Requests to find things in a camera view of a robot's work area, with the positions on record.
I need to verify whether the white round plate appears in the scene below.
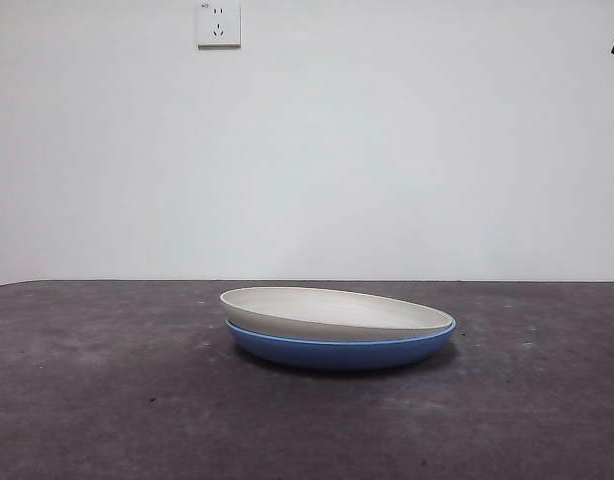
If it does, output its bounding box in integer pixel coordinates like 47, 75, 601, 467
219, 286, 453, 344

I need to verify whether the blue round plate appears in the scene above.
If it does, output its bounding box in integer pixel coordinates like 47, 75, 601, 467
225, 317, 458, 372

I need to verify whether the white wall socket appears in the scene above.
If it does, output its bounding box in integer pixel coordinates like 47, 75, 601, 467
196, 2, 242, 50

